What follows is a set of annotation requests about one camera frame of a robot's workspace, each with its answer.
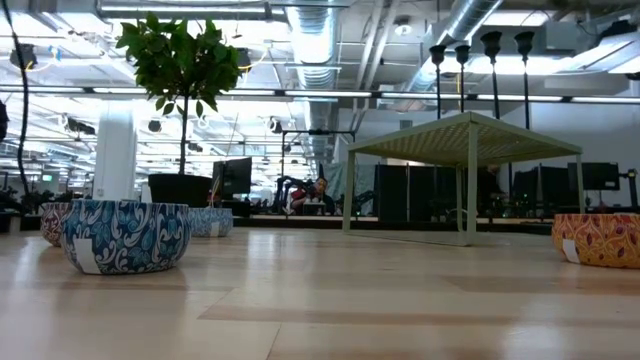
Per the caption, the blue patterned tin candle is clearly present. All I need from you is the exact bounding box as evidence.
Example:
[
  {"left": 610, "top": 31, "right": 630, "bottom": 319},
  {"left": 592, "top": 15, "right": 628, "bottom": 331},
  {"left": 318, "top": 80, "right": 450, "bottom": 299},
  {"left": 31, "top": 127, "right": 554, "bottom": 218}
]
[
  {"left": 59, "top": 198, "right": 193, "bottom": 276},
  {"left": 187, "top": 206, "right": 235, "bottom": 238}
]

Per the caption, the black candlestick holder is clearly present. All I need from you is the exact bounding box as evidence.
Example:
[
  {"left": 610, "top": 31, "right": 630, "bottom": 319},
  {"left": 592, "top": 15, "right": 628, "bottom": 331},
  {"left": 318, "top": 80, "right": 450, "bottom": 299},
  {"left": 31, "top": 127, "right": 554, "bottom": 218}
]
[
  {"left": 480, "top": 30, "right": 504, "bottom": 121},
  {"left": 513, "top": 30, "right": 536, "bottom": 131},
  {"left": 428, "top": 43, "right": 448, "bottom": 121},
  {"left": 453, "top": 43, "right": 472, "bottom": 114}
]

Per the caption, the red patterned tin candle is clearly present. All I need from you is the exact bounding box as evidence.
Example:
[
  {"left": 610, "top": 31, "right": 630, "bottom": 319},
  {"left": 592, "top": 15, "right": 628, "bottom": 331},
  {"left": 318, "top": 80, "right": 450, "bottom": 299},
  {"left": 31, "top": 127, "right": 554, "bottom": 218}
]
[{"left": 39, "top": 201, "right": 76, "bottom": 248}]

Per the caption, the orange patterned tin candle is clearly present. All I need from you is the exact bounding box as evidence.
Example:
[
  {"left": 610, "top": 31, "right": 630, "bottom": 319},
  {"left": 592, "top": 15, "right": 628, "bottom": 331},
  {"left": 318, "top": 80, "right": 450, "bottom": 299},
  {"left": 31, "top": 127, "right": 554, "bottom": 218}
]
[{"left": 551, "top": 212, "right": 640, "bottom": 270}]

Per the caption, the person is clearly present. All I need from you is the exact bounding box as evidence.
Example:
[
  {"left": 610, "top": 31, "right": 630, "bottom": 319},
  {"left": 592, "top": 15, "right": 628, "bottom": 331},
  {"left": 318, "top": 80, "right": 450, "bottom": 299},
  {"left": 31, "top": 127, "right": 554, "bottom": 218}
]
[
  {"left": 289, "top": 176, "right": 337, "bottom": 216},
  {"left": 477, "top": 164, "right": 506, "bottom": 216}
]

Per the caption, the grey curtain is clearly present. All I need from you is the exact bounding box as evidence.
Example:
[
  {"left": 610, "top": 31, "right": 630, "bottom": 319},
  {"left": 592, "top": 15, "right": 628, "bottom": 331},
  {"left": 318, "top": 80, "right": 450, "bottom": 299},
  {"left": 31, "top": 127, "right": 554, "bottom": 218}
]
[{"left": 319, "top": 162, "right": 377, "bottom": 201}]

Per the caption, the black partition panel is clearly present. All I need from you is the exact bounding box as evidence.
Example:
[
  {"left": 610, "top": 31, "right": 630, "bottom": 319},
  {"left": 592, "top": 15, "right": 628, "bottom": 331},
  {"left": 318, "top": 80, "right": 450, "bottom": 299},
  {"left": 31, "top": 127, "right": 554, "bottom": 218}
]
[{"left": 374, "top": 163, "right": 469, "bottom": 223}]

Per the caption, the black monitor on stand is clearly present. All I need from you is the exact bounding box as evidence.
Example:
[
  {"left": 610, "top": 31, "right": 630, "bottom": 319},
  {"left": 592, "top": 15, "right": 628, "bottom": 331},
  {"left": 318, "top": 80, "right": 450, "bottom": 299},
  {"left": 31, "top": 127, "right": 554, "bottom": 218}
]
[{"left": 212, "top": 156, "right": 254, "bottom": 201}]

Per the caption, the green perforated metal shelf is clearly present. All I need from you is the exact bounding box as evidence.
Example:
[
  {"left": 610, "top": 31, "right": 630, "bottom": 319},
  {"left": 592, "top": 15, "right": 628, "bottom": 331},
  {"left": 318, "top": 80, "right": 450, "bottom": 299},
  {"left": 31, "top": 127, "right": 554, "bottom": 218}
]
[{"left": 342, "top": 111, "right": 585, "bottom": 247}]

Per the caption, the potted green plant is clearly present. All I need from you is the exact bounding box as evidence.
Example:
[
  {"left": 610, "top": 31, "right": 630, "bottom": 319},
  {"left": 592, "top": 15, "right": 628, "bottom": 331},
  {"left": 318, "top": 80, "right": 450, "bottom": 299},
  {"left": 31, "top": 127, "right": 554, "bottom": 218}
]
[{"left": 114, "top": 12, "right": 246, "bottom": 209}]

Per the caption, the white round pillar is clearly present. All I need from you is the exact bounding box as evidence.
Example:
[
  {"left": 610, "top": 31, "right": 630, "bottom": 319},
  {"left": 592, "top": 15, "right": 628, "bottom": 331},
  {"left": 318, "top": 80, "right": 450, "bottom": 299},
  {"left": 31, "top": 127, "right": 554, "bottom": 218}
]
[{"left": 92, "top": 107, "right": 139, "bottom": 202}]

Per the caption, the black hanging cable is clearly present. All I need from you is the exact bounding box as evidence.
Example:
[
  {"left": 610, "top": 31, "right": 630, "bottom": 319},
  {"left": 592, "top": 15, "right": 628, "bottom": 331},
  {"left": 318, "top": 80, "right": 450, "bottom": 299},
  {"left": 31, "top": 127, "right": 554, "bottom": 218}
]
[{"left": 0, "top": 0, "right": 32, "bottom": 199}]

